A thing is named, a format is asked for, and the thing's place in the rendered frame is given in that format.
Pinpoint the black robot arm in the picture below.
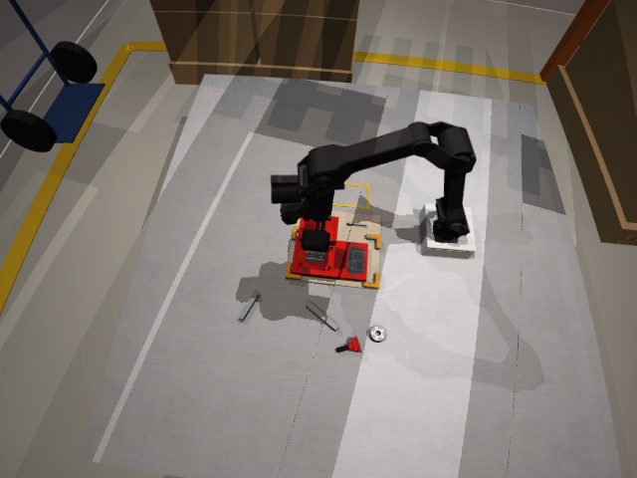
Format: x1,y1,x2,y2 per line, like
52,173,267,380
271,121,477,243

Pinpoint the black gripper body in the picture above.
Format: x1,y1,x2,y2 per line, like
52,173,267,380
301,198,333,253

